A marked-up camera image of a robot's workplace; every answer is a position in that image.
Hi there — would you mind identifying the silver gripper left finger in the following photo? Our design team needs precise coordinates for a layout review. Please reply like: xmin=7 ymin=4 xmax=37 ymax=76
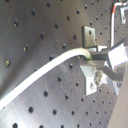
xmin=80 ymin=64 xmax=118 ymax=96

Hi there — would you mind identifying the white cable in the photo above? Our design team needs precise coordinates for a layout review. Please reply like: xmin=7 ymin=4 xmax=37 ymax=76
xmin=0 ymin=47 xmax=92 ymax=111

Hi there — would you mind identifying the white wire with red band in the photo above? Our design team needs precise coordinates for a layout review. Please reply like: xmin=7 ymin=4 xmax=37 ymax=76
xmin=110 ymin=2 xmax=125 ymax=48

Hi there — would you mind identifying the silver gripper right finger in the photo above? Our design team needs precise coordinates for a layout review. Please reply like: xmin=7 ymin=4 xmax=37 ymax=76
xmin=88 ymin=47 xmax=109 ymax=60

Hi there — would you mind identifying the metal cable clip bracket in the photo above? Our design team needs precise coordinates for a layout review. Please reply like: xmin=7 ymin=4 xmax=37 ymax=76
xmin=83 ymin=26 xmax=96 ymax=47

